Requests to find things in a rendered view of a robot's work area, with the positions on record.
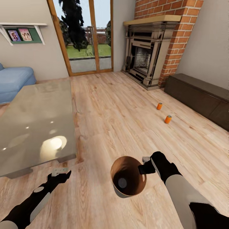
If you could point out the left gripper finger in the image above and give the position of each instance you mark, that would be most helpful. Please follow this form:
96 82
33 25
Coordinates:
68 175

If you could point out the can of soda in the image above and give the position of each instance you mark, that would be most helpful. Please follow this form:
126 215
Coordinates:
121 184
159 106
168 119

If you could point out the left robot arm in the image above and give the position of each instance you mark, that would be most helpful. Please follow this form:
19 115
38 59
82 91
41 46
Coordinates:
22 215

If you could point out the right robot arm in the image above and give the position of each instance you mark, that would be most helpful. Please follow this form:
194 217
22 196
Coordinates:
194 210

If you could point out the trash can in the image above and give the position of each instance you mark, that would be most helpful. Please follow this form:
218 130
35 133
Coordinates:
127 167

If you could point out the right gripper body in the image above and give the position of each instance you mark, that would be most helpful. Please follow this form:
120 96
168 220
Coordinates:
144 169

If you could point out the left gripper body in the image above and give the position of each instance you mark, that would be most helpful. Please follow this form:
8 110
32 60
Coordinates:
61 178

